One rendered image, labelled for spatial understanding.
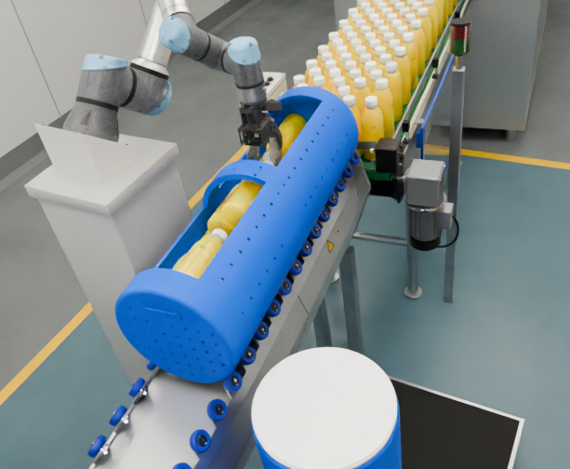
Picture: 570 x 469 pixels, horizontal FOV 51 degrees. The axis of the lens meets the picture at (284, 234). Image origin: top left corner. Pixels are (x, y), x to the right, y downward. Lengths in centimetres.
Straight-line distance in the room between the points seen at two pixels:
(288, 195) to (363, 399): 52
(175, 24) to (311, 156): 46
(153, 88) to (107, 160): 26
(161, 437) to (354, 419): 43
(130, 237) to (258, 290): 58
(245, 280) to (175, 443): 37
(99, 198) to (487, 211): 217
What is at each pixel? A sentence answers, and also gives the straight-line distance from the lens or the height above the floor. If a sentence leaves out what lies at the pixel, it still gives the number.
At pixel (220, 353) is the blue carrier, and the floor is 109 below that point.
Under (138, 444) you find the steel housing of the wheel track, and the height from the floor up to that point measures 93.
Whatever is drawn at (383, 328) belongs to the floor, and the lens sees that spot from 266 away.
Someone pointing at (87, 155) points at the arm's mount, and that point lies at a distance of 169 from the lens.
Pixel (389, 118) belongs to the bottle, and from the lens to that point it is 209.
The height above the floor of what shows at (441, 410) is 15.
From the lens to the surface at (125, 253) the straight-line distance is 175.
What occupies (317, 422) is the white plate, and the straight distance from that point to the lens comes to 116.
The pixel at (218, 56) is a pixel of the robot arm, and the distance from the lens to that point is 158.
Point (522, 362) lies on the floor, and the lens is 259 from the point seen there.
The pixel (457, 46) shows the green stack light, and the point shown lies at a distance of 208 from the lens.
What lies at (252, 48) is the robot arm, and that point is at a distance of 151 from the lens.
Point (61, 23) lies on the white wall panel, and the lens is 478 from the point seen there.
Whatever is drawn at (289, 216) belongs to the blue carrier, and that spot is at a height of 116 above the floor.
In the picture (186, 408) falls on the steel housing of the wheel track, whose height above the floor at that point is 93.
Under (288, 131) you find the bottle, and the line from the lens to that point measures 176.
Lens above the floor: 200
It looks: 39 degrees down
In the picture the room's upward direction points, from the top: 11 degrees counter-clockwise
